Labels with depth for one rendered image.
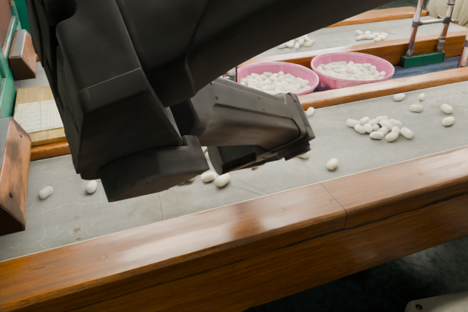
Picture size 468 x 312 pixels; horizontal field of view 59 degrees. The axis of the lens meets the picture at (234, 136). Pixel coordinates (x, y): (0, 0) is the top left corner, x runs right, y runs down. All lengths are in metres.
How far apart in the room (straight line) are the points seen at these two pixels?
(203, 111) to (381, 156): 0.77
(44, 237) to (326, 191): 0.52
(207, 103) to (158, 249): 0.45
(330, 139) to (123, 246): 0.56
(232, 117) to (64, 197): 0.62
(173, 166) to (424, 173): 0.76
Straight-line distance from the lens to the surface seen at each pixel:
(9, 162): 0.83
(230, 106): 0.32
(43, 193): 0.90
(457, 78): 1.49
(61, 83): 0.18
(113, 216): 0.82
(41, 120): 1.12
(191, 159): 0.24
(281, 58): 1.47
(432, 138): 1.13
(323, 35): 1.84
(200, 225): 0.73
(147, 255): 0.69
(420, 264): 1.86
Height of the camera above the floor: 1.26
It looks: 30 degrees down
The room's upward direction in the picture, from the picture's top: straight up
